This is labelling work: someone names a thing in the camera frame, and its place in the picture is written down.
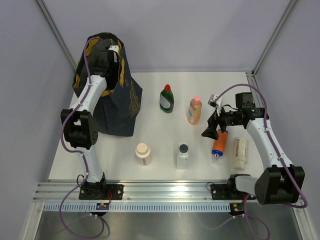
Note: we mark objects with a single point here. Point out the beige bottle round cap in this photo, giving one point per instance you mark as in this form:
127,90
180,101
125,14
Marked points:
143,154

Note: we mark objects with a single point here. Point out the clear bottle black cap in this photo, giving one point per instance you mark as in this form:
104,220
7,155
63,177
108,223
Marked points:
182,156

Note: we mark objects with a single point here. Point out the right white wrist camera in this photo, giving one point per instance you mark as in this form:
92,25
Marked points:
216,101

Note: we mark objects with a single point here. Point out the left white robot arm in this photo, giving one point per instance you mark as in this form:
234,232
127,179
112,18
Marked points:
79,132

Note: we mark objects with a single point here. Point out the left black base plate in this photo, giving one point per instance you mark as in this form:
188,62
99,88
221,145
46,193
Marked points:
101,191

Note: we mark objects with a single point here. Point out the cream Murrayle bottle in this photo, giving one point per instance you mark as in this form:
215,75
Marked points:
240,153

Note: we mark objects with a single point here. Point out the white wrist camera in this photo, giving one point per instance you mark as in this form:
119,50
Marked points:
216,101
113,53

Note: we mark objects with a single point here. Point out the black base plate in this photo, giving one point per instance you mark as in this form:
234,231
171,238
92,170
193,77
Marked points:
101,191
223,191

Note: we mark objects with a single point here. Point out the green dish soap bottle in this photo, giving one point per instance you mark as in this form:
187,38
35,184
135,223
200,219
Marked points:
166,99

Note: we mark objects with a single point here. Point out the dark blue canvas bag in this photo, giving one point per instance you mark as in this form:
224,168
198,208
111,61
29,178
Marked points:
118,106

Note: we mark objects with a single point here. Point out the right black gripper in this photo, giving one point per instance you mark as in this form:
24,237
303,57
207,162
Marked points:
211,131

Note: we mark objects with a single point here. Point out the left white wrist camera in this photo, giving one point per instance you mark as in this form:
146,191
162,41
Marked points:
113,53

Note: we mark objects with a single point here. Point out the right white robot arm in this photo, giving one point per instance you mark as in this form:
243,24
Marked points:
281,181

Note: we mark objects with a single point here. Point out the peach baby oil bottle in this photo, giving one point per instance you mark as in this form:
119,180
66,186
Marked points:
194,110

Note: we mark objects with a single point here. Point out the aluminium mounting rail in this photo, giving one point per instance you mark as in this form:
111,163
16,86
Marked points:
141,191

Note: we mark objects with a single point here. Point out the orange blue tube bottle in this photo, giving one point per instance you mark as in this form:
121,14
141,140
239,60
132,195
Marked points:
219,145

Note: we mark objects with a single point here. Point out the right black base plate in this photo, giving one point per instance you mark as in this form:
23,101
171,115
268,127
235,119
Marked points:
223,191

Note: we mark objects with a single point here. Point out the slotted grey cable duct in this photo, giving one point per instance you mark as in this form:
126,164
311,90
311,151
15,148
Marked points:
140,207

